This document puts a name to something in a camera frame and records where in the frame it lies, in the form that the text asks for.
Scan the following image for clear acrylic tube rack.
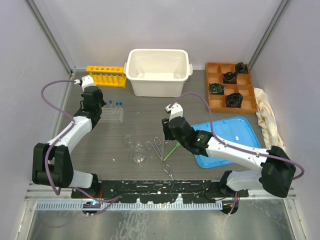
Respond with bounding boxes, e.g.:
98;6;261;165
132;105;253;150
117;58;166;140
99;107;124;123

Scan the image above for yellow test tube rack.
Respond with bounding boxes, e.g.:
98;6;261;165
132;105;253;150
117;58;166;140
86;65;127;88

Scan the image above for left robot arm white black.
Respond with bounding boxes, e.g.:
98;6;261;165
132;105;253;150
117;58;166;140
32;85;106;198

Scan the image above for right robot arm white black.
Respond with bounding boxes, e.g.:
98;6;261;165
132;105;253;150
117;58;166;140
161;116;296;198

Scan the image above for green plastic spatula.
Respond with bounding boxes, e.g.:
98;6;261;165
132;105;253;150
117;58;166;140
163;142;180;162

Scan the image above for metal crucible tongs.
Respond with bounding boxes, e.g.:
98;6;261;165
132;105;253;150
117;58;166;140
145;137;174;181

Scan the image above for glass funnel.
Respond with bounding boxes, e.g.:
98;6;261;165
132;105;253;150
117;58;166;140
130;146;146;167

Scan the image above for small glass beaker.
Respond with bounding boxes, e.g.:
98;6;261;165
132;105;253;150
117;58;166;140
125;134;135;147

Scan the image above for blue plastic tray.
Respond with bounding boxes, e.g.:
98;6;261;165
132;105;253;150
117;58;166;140
191;116;262;169

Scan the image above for white plastic bin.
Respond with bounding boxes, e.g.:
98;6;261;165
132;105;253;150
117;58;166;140
124;48;193;98

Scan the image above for orange compartment tray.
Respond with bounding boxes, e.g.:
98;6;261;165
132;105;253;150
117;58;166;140
205;62;258;115

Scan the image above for cream cloth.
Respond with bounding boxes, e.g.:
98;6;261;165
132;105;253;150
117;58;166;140
254;88;286;152

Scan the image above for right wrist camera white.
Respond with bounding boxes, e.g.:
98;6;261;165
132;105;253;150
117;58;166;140
165;102;183;121

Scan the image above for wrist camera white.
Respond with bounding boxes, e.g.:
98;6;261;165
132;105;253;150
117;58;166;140
165;102;183;121
73;74;96;92

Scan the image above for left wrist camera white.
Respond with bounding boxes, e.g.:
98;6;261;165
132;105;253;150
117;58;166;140
73;74;96;92

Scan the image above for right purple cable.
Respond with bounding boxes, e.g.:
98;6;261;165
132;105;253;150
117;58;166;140
169;92;305;217

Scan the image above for black cable bundle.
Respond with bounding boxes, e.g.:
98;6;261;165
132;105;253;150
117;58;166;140
209;83;226;96
236;61;250;75
222;71;238;84
225;92;244;108

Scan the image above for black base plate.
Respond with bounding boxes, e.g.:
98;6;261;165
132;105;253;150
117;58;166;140
85;180;235;204

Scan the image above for white slotted cable duct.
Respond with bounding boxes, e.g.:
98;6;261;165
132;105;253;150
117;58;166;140
35;200;223;212

